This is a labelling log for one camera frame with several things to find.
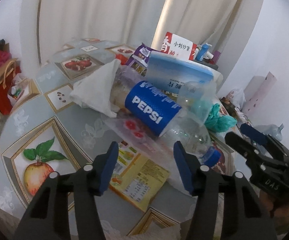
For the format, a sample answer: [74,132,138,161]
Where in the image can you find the blue detergent bottle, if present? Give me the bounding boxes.
[195,43,213,61]

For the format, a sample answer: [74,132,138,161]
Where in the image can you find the red white carton box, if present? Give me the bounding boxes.
[160,32,197,60]

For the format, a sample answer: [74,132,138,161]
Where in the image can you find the white tissue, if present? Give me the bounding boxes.
[69,59,121,118]

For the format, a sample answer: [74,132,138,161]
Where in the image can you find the Pepsi plastic bottle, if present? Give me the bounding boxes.
[110,66,221,167]

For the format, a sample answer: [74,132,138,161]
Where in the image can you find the large water jug on floor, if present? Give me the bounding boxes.
[255,124,284,141]

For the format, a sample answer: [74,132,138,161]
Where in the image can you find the fruit pattern tablecloth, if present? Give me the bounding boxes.
[0,39,197,239]

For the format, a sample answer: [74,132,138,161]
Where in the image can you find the green plastic bag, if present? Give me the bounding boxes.
[204,103,237,133]

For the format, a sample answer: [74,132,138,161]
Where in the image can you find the blue white tissue box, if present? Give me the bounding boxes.
[145,51,214,94]

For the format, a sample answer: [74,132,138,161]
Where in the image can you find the grey cabinet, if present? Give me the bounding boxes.
[193,60,219,70]

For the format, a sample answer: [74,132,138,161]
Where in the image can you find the red crumpled wrapper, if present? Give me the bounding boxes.
[116,54,128,65]

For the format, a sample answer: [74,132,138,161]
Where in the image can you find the yellow snack wrapper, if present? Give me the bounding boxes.
[109,141,169,212]

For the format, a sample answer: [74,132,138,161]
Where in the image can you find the white plastic bag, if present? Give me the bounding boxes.
[226,88,246,109]

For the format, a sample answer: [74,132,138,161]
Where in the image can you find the purple snack bag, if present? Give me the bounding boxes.
[125,43,155,76]

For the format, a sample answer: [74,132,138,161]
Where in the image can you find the clear plastic bag red flowers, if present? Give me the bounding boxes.
[102,115,189,195]

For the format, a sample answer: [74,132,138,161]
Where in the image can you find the red gift bag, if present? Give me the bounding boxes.
[0,58,21,115]

